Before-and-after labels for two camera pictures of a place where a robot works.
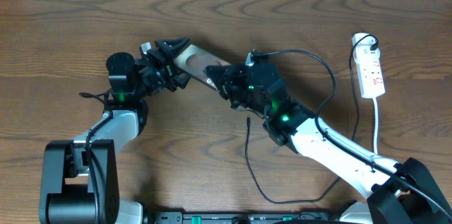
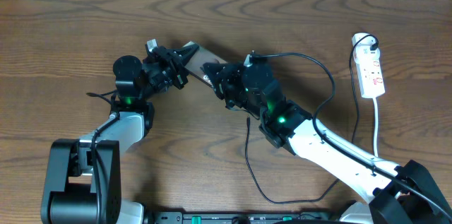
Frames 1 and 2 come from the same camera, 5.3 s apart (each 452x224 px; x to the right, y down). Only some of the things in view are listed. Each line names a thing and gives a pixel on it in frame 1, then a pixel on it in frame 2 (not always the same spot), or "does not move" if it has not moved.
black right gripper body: [237, 90] does not move
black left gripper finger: [172, 46] to [184, 54]
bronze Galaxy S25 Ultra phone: [195, 60] does not move
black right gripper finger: [220, 73] does not move
